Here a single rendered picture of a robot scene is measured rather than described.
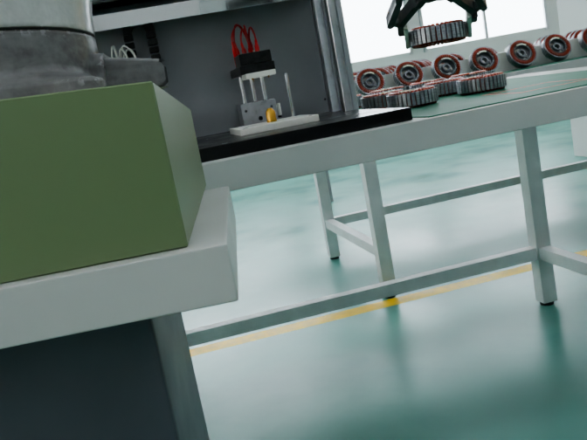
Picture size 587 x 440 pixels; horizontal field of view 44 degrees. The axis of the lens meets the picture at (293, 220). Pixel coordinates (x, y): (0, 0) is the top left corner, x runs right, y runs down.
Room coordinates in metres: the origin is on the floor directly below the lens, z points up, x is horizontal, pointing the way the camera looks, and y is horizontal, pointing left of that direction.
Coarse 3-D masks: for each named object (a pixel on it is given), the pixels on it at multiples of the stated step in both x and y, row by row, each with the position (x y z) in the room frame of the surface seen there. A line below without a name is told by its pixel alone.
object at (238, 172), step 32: (544, 96) 1.23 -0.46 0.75; (576, 96) 1.24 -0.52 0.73; (384, 128) 1.17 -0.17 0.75; (416, 128) 1.18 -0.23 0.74; (448, 128) 1.19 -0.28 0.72; (480, 128) 1.20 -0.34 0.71; (512, 128) 1.21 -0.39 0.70; (224, 160) 1.12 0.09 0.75; (256, 160) 1.13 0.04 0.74; (288, 160) 1.14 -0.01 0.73; (320, 160) 1.15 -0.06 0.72; (352, 160) 1.16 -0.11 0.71
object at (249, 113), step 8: (248, 104) 1.52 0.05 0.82; (256, 104) 1.52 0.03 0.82; (264, 104) 1.52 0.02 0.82; (272, 104) 1.53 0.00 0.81; (240, 112) 1.52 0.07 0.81; (248, 112) 1.52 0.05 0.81; (256, 112) 1.52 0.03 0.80; (264, 112) 1.52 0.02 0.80; (240, 120) 1.55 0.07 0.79; (248, 120) 1.52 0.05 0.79; (256, 120) 1.52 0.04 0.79; (264, 120) 1.52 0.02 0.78
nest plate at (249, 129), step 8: (280, 120) 1.36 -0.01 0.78; (288, 120) 1.33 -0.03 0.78; (296, 120) 1.33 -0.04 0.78; (304, 120) 1.34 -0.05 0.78; (312, 120) 1.34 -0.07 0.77; (232, 128) 1.42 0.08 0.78; (240, 128) 1.35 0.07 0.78; (248, 128) 1.32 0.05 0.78; (256, 128) 1.32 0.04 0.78; (264, 128) 1.32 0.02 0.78; (272, 128) 1.33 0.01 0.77
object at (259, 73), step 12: (240, 60) 1.44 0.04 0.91; (252, 60) 1.45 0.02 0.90; (264, 60) 1.45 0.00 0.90; (240, 72) 1.44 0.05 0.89; (252, 72) 1.42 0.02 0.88; (264, 72) 1.43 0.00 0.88; (240, 84) 1.54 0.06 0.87; (252, 84) 1.54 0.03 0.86; (264, 84) 1.55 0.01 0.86; (252, 96) 1.54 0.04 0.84; (264, 96) 1.54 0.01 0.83
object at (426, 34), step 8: (432, 24) 1.37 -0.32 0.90; (440, 24) 1.36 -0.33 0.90; (448, 24) 1.36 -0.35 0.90; (456, 24) 1.36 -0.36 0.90; (464, 24) 1.38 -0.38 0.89; (408, 32) 1.41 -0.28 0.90; (416, 32) 1.38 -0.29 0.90; (424, 32) 1.37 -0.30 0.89; (432, 32) 1.36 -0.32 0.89; (440, 32) 1.36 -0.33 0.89; (448, 32) 1.36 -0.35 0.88; (456, 32) 1.36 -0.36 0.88; (464, 32) 1.37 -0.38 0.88; (416, 40) 1.38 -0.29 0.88; (424, 40) 1.37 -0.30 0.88; (432, 40) 1.36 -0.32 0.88; (440, 40) 1.36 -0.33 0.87; (448, 40) 1.36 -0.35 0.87; (456, 40) 1.42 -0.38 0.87; (416, 48) 1.43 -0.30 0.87
